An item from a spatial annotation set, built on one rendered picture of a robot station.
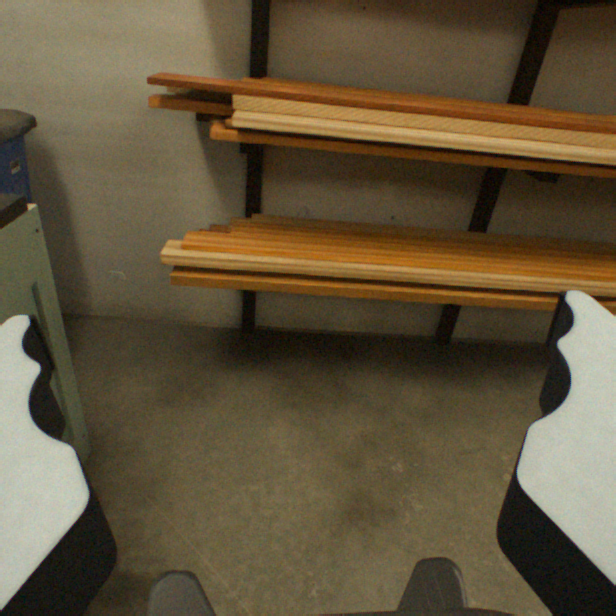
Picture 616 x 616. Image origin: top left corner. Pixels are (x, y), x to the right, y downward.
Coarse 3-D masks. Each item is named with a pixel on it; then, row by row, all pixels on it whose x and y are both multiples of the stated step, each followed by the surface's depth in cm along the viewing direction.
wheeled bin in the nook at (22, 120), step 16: (0, 112) 150; (16, 112) 155; (0, 128) 140; (16, 128) 148; (0, 144) 142; (16, 144) 156; (0, 160) 147; (16, 160) 158; (0, 176) 148; (16, 176) 159; (0, 192) 149; (16, 192) 160
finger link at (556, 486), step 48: (576, 336) 9; (576, 384) 8; (528, 432) 7; (576, 432) 7; (528, 480) 6; (576, 480) 6; (528, 528) 6; (576, 528) 6; (528, 576) 7; (576, 576) 6
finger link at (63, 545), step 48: (0, 336) 10; (0, 384) 8; (48, 384) 9; (0, 432) 7; (48, 432) 9; (0, 480) 7; (48, 480) 7; (0, 528) 6; (48, 528) 6; (96, 528) 6; (0, 576) 5; (48, 576) 6; (96, 576) 7
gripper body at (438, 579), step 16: (432, 560) 5; (448, 560) 5; (160, 576) 5; (176, 576) 5; (192, 576) 5; (416, 576) 5; (432, 576) 5; (448, 576) 5; (160, 592) 5; (176, 592) 5; (192, 592) 5; (416, 592) 5; (432, 592) 5; (448, 592) 5; (464, 592) 5; (160, 608) 5; (176, 608) 5; (192, 608) 5; (208, 608) 5; (400, 608) 5; (416, 608) 5; (432, 608) 5; (448, 608) 5; (464, 608) 5; (480, 608) 5
